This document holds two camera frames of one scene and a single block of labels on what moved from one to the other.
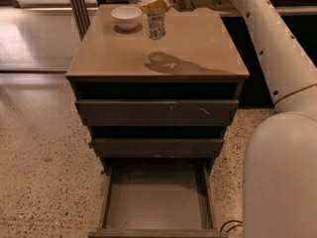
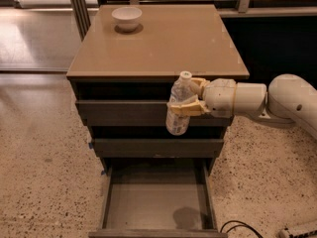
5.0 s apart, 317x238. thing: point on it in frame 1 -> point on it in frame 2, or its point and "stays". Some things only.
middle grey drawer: [158, 148] stays
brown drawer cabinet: [158, 106] stays
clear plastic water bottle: [156, 23] -> [177, 124]
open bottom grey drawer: [157, 197] stays
